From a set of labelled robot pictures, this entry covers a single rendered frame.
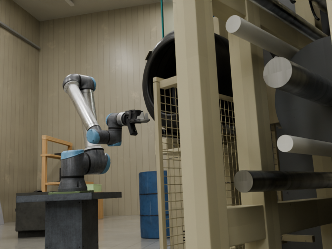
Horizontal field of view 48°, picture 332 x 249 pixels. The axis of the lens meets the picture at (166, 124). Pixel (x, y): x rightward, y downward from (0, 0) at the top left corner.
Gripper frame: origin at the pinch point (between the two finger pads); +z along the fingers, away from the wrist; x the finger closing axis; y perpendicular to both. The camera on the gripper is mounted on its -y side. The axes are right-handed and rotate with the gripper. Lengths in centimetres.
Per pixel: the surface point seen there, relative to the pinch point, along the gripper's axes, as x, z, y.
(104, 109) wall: 561, -796, 128
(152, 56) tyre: -12.1, 13.8, 34.7
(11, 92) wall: 319, -931, 156
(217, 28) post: 27, 29, 59
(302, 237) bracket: 26, 85, -57
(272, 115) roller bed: 20, 71, 2
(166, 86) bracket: -58, 71, 4
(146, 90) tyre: -12.4, 11.0, 15.7
